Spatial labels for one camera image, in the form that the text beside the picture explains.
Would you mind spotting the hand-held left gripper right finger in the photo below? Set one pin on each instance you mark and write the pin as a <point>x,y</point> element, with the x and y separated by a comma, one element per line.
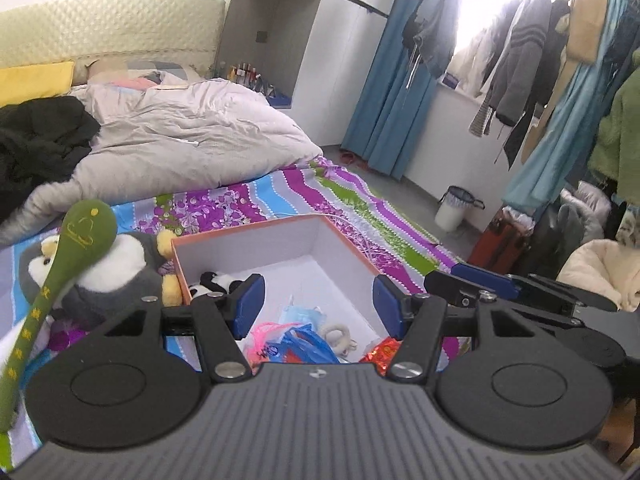
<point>390,307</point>

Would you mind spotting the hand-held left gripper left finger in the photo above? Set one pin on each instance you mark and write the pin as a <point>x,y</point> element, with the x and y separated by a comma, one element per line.
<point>248,305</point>

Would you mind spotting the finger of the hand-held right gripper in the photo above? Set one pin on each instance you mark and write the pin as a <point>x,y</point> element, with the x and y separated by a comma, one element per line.
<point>460,287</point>
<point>490,277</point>

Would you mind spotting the panda plush toy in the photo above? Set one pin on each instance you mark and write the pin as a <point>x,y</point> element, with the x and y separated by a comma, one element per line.
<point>212,285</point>

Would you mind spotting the red snack packet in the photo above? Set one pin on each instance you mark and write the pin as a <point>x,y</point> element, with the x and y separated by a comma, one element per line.
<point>380,355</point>

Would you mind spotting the blue face mask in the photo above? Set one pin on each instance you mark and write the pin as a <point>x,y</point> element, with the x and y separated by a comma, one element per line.
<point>300,317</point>

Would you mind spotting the blue plastic bag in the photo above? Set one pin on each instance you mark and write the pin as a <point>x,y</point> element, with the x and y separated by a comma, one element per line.
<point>300,347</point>

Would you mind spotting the orange cardboard box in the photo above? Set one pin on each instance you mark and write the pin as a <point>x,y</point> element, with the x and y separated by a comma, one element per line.
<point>310,245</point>

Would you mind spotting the red suitcase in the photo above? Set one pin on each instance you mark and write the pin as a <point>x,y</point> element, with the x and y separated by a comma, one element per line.
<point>495,245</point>

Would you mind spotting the white waste bin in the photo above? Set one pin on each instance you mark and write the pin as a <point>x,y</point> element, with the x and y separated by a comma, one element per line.
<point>450,215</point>

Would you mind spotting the white puffy coat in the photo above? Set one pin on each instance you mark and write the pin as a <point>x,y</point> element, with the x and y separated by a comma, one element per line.
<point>600,265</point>

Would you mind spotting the grey puffer jacket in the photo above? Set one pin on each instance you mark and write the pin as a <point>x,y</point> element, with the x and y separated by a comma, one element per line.
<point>582,210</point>

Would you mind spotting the grey penguin plush toy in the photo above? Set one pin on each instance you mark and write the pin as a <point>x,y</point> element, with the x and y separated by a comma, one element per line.
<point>125,270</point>

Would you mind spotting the floral striped bed sheet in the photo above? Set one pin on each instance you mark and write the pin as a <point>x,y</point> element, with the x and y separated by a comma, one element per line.
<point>300,185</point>

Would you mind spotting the teal long garment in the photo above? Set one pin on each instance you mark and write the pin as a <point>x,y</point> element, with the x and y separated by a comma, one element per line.
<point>555,150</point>

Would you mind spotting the black hanging coat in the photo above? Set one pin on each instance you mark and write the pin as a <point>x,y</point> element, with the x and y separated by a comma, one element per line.
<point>520,135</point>

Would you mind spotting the red slipper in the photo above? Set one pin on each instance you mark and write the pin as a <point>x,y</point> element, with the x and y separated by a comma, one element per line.
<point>352,157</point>

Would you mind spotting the striped hanging garment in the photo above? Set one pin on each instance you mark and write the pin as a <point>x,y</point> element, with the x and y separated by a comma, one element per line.
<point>482,117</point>

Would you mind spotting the light grey quilt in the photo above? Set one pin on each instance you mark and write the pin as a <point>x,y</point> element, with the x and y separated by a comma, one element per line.
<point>200,135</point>

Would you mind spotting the green plush stick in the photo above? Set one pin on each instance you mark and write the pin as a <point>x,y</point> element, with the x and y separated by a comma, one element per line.
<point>87,230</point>

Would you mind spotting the green fleece jacket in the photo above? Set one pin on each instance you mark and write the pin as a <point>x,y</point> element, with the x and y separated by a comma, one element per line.
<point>620,130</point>

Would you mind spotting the blue curtain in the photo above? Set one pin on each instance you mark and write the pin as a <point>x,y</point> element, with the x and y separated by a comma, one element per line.
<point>390,85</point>

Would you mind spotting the white hanging garment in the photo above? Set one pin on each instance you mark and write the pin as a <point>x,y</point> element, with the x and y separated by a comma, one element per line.
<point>475,60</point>

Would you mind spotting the grey striped sweater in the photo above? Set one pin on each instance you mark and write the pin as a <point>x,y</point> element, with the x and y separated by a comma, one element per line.
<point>525,60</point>

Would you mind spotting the row of small bottles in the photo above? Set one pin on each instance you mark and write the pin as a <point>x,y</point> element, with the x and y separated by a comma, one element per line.
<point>244,74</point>

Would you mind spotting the pink cloth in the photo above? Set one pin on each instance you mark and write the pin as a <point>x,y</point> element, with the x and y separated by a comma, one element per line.
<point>137,83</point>

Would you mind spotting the black jacket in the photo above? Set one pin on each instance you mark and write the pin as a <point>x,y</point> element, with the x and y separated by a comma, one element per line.
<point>35,150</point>

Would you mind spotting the beige pillow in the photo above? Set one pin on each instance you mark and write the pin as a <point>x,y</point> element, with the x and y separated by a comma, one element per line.
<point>107,70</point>

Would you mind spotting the beige hanging coat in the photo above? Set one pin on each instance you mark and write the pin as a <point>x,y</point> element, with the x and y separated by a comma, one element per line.
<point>587,20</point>

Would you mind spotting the yellow pillow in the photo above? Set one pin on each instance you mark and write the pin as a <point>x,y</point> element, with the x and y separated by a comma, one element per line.
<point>35,82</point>

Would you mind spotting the beige padded headboard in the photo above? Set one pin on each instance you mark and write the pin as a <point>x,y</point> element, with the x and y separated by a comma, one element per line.
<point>100,25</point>

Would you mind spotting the dark wall switch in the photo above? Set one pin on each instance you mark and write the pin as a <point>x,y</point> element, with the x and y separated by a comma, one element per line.
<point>261,36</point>

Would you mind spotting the grey wall cabinet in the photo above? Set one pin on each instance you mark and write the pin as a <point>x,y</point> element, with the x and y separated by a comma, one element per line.
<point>270,10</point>

